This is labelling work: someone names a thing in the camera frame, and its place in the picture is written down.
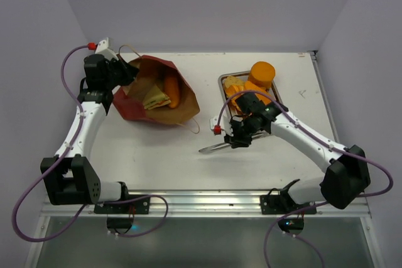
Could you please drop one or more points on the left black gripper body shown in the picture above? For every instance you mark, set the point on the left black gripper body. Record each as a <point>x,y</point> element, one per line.
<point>115,70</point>

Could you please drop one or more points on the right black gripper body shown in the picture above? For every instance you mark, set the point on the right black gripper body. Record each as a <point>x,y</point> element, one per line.
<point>237,133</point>

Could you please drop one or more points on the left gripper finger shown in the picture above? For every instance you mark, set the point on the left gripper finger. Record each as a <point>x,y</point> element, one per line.
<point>122,61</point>
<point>129,73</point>

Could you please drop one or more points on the sliced fake bread piece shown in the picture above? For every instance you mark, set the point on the sliced fake bread piece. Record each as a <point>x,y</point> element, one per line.
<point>155,98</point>

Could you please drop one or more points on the steel tongs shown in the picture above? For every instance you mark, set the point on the steel tongs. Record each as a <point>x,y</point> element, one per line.
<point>213,147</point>

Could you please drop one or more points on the red paper bag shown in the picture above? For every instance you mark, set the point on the red paper bag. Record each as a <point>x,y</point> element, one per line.
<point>128,100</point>

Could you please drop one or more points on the twisted yellow fake bread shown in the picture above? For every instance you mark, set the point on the twisted yellow fake bread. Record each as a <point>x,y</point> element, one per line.
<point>233,91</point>

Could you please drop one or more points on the long orange fake baguette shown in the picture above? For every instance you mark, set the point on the long orange fake baguette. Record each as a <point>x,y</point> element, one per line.
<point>262,95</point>

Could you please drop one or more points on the seeded fake bread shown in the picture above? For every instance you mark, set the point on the seeded fake bread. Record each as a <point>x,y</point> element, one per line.
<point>231,80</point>

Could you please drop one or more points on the round orange fake bun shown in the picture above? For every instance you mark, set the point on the round orange fake bun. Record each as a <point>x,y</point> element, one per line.
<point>262,74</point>

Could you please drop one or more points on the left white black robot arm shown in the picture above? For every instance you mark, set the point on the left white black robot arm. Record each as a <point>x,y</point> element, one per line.
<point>69,176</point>

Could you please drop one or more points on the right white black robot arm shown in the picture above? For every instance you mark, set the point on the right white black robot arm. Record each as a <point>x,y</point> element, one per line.
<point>345,171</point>

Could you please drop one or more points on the steel tray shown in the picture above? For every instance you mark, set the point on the steel tray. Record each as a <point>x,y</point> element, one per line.
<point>230,111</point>

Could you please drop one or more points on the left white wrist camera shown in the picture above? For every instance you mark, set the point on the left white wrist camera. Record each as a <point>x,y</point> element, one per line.
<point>104,47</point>

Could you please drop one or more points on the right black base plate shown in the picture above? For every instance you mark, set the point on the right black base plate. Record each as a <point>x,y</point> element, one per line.
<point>276,205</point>

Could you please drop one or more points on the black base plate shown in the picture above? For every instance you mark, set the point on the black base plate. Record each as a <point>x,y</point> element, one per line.
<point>276,205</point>
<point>138,205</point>

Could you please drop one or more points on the aluminium rail frame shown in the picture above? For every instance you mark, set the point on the aluminium rail frame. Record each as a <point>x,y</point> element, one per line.
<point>207,204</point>

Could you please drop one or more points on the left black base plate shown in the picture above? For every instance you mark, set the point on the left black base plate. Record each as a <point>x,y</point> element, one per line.
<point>138,205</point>

